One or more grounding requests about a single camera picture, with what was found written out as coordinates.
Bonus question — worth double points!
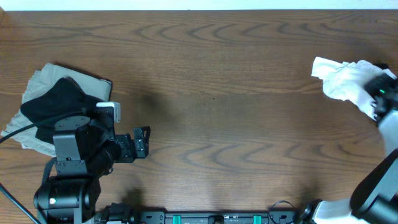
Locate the white t-shirt with logo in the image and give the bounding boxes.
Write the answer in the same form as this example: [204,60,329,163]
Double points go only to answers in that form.
[312,57,397,119]

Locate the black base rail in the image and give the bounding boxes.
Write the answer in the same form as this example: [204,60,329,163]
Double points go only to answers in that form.
[102,202,301,224]

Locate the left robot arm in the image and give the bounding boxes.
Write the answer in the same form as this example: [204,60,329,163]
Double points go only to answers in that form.
[34,116,150,223]

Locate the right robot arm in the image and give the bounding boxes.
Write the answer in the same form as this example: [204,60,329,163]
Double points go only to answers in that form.
[295,73,397,224]

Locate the left black cable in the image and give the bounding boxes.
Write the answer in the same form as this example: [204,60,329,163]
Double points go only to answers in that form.
[0,108,91,224]

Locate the crumpled black garment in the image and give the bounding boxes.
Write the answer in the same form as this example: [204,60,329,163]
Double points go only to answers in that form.
[374,63,389,70]

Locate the folded black garment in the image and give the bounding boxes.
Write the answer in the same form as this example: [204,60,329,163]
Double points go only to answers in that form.
[21,78,103,123]

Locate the folded beige garment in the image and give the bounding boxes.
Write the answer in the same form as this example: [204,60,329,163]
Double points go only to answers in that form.
[1,63,112,157]

